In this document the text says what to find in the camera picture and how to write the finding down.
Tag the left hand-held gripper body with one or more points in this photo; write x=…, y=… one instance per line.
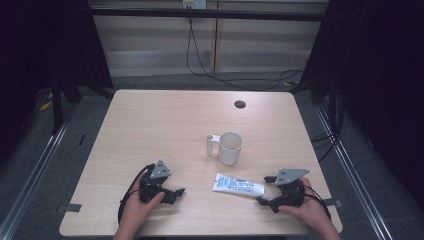
x=150, y=190

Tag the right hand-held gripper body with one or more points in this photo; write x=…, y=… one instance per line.
x=290, y=190

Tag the white blue toothpaste tube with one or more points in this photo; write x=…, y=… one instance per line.
x=237, y=185

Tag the white cup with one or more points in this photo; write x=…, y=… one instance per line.
x=229, y=148

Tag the person's left hand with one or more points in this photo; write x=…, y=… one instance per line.
x=138, y=210

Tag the person's right hand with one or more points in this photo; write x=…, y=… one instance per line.
x=308, y=210

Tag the grey tape strip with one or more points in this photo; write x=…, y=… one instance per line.
x=333, y=202
x=69, y=208

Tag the dark round table grommet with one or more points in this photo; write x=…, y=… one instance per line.
x=240, y=104

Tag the black metal stand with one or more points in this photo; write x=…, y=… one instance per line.
x=56, y=106

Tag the yellow floor tape piece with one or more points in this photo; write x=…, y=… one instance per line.
x=45, y=105

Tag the black curtain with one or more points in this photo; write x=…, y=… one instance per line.
x=43, y=43
x=376, y=66

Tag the black horizontal metal bar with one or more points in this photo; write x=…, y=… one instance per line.
x=206, y=14

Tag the metal floor rail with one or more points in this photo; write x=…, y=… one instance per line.
x=36, y=170
x=353, y=173

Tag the white wall power outlet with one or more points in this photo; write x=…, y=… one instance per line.
x=194, y=3

